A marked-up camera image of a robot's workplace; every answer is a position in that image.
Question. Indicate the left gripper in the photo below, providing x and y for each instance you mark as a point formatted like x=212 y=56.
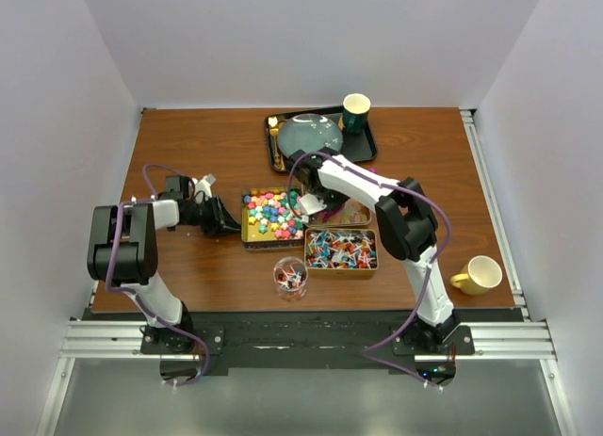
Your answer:
x=220 y=218

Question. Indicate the black serving tray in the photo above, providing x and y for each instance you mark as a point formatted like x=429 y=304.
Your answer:
x=357 y=148

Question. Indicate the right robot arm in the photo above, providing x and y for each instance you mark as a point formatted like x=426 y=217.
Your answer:
x=412 y=229

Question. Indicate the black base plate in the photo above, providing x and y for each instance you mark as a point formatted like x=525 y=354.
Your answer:
x=300 y=340

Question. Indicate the tin of gummy candies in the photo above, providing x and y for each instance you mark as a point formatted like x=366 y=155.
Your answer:
x=349 y=214

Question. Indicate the gold spoon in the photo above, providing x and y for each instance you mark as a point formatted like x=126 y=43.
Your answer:
x=277 y=161

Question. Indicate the tin of lollipops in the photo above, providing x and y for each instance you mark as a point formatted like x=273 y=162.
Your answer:
x=349 y=252

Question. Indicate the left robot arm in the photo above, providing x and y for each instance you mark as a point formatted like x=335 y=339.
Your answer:
x=123 y=253

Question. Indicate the dark green cup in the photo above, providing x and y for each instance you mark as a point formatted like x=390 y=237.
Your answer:
x=355 y=110

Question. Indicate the aluminium frame rail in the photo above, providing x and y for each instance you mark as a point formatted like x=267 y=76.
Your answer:
x=87 y=339

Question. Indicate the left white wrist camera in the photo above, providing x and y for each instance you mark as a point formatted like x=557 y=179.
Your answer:
x=202 y=188

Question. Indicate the gold tin of star candies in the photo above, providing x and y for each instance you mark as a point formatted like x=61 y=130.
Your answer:
x=267 y=220

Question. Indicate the blue ceramic plate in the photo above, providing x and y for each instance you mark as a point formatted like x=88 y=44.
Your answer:
x=308 y=132

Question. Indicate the yellow mug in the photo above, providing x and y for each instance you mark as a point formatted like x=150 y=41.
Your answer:
x=479 y=276

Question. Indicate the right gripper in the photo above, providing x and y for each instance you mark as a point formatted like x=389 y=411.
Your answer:
x=337 y=202

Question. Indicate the clear glass jar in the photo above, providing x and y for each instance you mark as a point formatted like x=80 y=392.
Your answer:
x=290 y=275

